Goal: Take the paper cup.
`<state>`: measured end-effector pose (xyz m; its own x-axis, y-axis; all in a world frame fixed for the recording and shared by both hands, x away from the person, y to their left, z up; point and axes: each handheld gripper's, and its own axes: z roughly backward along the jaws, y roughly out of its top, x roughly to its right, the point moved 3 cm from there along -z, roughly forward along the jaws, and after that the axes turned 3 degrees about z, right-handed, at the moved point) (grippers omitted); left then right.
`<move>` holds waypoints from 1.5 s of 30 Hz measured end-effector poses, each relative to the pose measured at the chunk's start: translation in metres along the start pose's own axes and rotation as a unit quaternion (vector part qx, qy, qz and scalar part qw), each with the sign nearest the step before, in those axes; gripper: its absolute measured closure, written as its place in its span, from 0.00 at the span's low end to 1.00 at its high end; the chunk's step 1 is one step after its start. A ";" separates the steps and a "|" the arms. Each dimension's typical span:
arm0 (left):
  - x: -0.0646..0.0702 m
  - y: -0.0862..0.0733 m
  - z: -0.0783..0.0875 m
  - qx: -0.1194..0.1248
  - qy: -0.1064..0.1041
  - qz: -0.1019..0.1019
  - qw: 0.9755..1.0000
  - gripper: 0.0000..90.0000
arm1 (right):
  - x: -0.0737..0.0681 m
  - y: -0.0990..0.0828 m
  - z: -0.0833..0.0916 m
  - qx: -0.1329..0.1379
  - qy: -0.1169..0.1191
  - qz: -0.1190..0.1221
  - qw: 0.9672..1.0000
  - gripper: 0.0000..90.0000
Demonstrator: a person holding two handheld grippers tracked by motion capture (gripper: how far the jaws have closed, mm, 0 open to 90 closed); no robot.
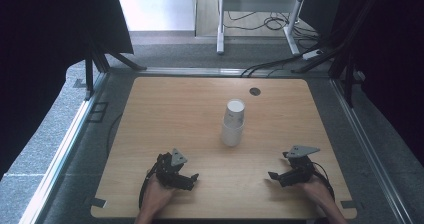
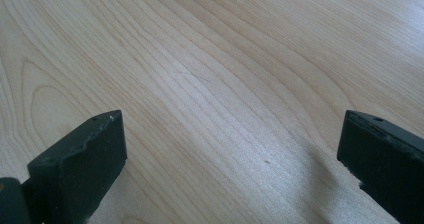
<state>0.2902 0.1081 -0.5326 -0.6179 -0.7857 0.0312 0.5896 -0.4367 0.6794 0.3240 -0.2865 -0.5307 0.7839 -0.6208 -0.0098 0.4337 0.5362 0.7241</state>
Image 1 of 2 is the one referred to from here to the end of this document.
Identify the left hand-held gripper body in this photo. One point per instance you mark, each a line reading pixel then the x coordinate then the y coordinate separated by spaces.
pixel 166 174

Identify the person's left hand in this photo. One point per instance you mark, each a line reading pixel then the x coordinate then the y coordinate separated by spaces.
pixel 155 197

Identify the person's right hand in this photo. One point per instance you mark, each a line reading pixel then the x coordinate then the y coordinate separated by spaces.
pixel 318 190

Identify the white metal desk frame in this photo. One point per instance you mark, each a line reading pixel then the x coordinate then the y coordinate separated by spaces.
pixel 256 4

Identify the black curtain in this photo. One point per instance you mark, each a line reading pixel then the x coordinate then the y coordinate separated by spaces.
pixel 40 50
pixel 393 50

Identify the black metal stand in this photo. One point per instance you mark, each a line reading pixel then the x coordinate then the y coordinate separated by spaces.
pixel 89 74
pixel 348 80

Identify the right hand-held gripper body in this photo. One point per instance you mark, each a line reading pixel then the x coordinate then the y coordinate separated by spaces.
pixel 300 170

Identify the white power strip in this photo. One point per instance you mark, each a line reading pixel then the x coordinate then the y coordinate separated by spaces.
pixel 312 54

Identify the aluminium rail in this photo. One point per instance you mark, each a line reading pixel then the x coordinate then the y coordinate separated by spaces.
pixel 200 71
pixel 63 150
pixel 370 150

